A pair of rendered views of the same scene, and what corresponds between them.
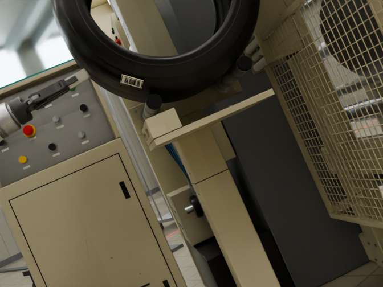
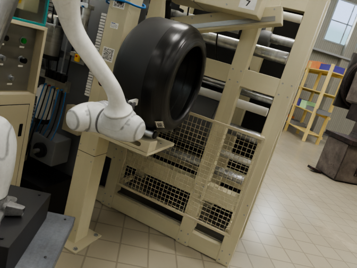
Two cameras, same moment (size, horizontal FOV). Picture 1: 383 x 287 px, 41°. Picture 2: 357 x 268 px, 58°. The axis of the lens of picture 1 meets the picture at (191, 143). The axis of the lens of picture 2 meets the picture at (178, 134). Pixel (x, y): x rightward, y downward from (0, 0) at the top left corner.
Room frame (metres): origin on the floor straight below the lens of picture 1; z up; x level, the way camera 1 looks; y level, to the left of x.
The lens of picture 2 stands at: (0.56, 1.44, 1.34)
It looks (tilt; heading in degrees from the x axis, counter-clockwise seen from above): 14 degrees down; 297
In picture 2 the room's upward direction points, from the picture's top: 16 degrees clockwise
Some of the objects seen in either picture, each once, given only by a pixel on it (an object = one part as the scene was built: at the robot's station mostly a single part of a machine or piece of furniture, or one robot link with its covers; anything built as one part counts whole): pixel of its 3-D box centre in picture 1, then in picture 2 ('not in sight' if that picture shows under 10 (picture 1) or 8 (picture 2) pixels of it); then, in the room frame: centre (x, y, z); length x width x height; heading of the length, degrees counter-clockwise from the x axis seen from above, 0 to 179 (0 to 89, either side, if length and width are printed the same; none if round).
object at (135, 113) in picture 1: (186, 100); not in sight; (1.77, -0.04, 0.90); 0.40 x 0.03 x 0.10; 98
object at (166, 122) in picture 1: (159, 128); (124, 135); (1.57, 0.07, 0.83); 0.36 x 0.09 x 0.06; 8
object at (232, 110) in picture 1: (205, 122); (135, 137); (1.59, -0.07, 0.80); 0.37 x 0.36 x 0.02; 98
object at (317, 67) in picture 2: not in sight; (305, 98); (2.04, -9.03, 1.12); 2.48 x 0.66 x 2.25; 125
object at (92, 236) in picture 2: not in sight; (73, 234); (1.84, -0.01, 0.01); 0.27 x 0.27 x 0.02; 8
